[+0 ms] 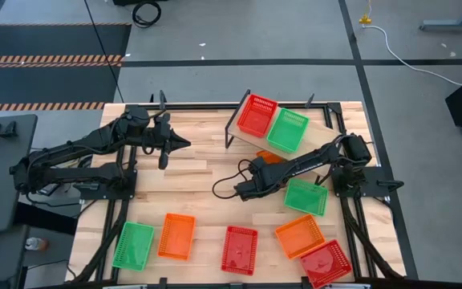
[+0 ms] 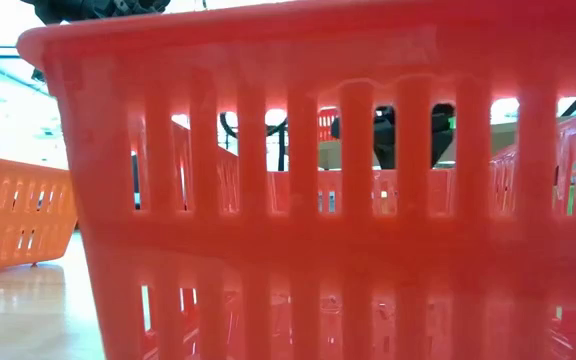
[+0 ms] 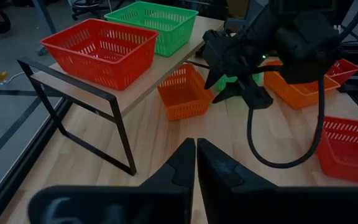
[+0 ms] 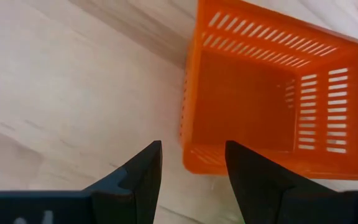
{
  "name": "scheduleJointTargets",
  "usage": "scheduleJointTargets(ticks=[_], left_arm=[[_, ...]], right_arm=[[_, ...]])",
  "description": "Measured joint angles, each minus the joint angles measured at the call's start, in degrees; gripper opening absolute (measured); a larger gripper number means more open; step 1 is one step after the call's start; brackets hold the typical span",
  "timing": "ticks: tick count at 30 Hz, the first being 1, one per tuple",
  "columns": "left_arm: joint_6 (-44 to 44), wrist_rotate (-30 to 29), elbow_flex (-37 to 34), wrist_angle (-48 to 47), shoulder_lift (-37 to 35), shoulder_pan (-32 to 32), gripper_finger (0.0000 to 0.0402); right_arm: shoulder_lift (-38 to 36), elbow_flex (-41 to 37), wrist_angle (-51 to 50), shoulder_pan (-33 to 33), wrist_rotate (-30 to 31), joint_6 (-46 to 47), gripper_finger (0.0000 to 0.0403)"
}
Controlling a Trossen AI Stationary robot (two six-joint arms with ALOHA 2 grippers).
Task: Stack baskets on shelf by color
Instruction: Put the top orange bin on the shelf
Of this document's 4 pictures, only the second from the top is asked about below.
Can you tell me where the red plastic slotted basket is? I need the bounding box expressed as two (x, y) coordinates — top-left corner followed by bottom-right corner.
(15, 0), (576, 360)
(317, 106), (342, 143)

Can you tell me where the green plastic slotted basket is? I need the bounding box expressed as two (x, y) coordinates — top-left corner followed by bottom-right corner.
(550, 162), (576, 218)

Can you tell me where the orange plastic slotted basket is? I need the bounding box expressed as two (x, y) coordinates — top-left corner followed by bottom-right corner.
(0, 151), (79, 277)

